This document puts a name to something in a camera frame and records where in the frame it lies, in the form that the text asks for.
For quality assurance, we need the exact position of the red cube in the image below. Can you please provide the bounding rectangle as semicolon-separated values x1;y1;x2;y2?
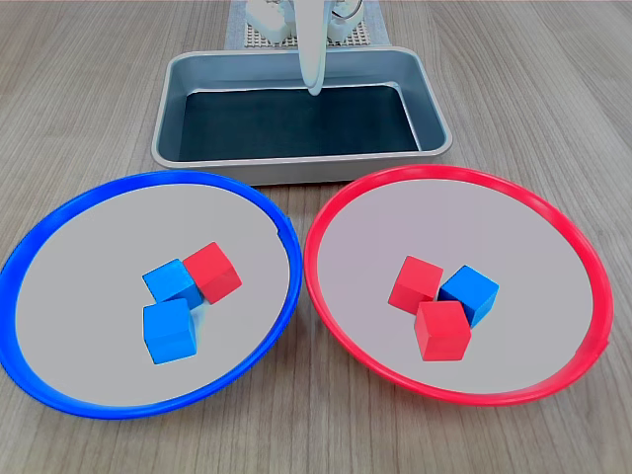
182;241;244;305
414;299;473;362
387;255;444;315

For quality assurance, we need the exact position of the blue cube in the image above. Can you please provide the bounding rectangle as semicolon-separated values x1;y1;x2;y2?
142;297;198;366
141;258;204;310
437;265;501;330

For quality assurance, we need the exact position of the black tray mat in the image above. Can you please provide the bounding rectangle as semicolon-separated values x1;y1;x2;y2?
177;84;421;163

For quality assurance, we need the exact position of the steel tray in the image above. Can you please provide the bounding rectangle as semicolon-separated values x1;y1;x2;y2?
150;46;454;187

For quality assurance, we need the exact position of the red-rimmed white plate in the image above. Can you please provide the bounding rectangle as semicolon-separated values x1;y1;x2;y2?
303;164;614;409

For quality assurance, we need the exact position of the blue-rimmed white plate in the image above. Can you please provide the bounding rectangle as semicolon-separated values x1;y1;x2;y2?
0;170;303;421

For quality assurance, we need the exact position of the pale perforated base plate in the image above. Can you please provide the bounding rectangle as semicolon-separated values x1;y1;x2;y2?
244;14;372;50

